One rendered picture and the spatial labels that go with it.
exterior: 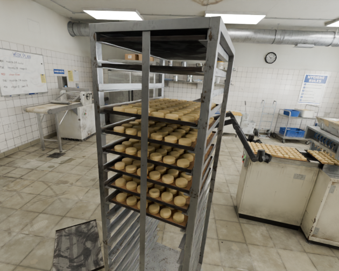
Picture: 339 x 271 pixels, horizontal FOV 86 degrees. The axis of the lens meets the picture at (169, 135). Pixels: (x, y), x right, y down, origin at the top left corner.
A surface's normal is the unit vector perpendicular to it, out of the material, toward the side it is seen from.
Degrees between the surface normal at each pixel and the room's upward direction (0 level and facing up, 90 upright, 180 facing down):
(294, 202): 90
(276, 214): 90
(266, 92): 90
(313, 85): 90
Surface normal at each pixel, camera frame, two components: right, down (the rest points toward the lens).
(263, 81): -0.12, 0.29
